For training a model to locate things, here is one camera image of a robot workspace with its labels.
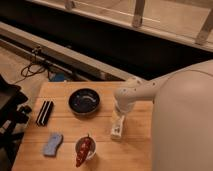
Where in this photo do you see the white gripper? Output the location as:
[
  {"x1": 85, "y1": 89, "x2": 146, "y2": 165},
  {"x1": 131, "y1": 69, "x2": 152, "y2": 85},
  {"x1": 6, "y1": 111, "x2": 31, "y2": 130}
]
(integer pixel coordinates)
[{"x1": 115, "y1": 101, "x2": 134, "y2": 115}]

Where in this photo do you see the white plastic bottle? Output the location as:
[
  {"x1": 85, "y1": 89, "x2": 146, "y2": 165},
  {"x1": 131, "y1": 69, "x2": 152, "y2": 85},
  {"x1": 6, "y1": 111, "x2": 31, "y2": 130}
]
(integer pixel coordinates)
[{"x1": 110, "y1": 112, "x2": 125, "y2": 140}]

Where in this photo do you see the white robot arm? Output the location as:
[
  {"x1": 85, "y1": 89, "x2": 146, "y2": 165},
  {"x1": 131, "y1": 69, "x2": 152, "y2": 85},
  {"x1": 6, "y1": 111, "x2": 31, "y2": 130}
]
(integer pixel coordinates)
[{"x1": 114, "y1": 59, "x2": 213, "y2": 171}]

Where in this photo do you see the dark ceramic bowl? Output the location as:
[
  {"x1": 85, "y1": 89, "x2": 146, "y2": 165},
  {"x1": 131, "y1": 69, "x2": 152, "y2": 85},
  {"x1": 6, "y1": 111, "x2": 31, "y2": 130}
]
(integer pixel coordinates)
[{"x1": 68, "y1": 88, "x2": 100, "y2": 116}]

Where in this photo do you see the red chili pepper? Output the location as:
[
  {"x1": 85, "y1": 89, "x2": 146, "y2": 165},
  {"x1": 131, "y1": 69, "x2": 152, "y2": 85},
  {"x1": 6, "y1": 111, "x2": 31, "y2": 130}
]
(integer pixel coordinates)
[{"x1": 76, "y1": 136, "x2": 91, "y2": 167}]

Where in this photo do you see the blue object on floor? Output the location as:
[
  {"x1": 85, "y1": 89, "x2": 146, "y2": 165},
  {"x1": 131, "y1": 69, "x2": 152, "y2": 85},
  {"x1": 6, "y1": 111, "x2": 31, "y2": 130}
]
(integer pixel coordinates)
[{"x1": 50, "y1": 74, "x2": 65, "y2": 82}]

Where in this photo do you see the black white striped box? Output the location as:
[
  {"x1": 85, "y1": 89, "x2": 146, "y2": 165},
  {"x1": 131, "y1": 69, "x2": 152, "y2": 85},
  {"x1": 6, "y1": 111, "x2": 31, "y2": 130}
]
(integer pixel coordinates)
[{"x1": 36, "y1": 101, "x2": 54, "y2": 126}]

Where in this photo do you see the blue sponge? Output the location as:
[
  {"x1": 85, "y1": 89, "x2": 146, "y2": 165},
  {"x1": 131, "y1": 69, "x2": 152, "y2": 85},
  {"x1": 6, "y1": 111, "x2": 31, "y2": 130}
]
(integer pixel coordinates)
[{"x1": 43, "y1": 133, "x2": 63, "y2": 157}]

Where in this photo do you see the black equipment stand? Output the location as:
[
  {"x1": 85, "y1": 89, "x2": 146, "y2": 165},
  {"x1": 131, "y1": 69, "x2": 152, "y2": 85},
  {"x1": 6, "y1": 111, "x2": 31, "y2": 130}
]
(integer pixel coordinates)
[{"x1": 0, "y1": 74, "x2": 29, "y2": 163}]

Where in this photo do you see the black cable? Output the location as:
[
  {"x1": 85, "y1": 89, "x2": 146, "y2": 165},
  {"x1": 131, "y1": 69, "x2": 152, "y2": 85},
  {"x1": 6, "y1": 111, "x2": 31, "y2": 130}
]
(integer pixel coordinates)
[{"x1": 13, "y1": 49, "x2": 71, "y2": 84}]

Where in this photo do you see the metal rail beam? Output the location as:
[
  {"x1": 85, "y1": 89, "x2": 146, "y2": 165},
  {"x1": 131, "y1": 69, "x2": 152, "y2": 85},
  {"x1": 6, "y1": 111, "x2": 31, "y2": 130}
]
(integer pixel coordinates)
[{"x1": 0, "y1": 21, "x2": 144, "y2": 83}]

